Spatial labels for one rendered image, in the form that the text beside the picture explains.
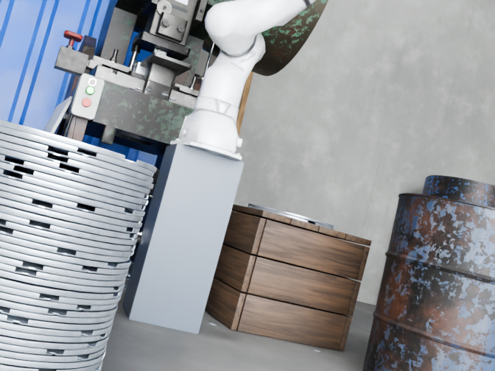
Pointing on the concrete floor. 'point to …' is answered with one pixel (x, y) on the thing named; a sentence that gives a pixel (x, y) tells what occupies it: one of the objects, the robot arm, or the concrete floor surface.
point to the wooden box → (287, 279)
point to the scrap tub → (436, 289)
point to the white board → (57, 115)
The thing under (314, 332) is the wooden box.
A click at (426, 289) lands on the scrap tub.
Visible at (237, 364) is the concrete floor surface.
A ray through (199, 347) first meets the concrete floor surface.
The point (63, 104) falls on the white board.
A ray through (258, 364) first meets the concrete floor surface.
